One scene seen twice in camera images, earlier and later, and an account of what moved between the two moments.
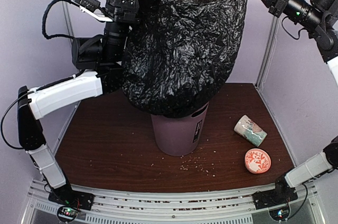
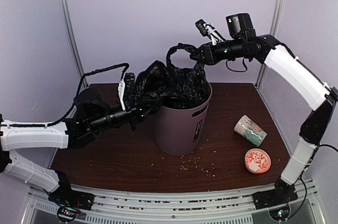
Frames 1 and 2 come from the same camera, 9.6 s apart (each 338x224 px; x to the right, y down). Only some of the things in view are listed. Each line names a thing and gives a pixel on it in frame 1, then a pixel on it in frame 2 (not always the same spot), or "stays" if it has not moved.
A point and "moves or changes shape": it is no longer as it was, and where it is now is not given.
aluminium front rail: (124, 206) stays
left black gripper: (132, 0) → (135, 115)
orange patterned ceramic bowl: (257, 161) stays
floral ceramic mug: (246, 127) stays
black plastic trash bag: (179, 50) moves or changes shape
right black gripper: (276, 6) → (210, 57)
